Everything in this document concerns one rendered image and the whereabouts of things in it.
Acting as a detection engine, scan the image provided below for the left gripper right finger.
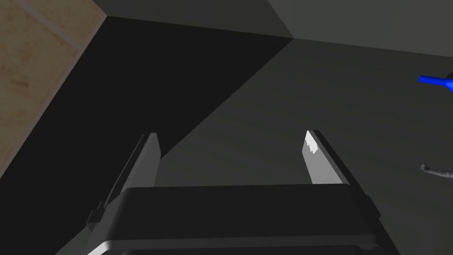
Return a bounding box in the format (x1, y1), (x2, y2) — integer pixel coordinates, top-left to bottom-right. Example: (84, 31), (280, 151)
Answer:
(302, 129), (366, 197)

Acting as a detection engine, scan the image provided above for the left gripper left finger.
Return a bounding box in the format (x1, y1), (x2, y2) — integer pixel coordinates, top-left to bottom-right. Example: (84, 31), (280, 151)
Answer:
(104, 132), (161, 213)

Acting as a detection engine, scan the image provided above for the grey curved utensil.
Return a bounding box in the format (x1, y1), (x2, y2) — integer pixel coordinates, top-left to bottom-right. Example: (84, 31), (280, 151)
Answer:
(420, 163), (453, 178)

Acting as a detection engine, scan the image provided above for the blue handle utensil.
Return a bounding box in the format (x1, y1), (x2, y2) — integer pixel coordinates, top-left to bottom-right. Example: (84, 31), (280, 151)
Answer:
(418, 73), (453, 93)

